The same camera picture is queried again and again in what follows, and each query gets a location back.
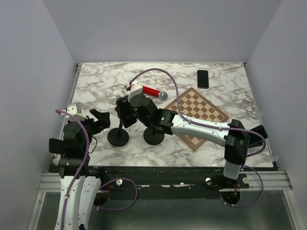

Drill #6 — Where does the blue case phone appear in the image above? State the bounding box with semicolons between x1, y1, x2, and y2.
121;95;137;128

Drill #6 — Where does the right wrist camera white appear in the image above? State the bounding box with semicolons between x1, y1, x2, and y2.
125;80;143;102

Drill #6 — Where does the red toy microphone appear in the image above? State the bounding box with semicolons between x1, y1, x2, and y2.
142;86;168;101

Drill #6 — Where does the purple case phone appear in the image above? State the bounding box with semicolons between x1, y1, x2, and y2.
197;70;209;89

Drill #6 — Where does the black phone right side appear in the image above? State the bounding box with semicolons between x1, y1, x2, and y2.
248;125;268;148

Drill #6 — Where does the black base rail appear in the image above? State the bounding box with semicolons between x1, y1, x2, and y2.
89;166;249;200

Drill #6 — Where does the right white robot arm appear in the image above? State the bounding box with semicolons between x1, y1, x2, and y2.
115;93;250;188

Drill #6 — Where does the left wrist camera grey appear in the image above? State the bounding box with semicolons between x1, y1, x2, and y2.
66;103;86;120

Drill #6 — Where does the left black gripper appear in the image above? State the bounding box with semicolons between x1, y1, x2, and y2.
73;108;111;150

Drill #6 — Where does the wooden chessboard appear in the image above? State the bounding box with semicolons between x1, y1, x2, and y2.
165;87;229;151

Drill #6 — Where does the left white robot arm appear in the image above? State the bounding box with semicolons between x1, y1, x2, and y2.
49;107;111;230

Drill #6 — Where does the black phone stand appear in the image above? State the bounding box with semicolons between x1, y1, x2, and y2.
107;119;129;147
143;128;165;146

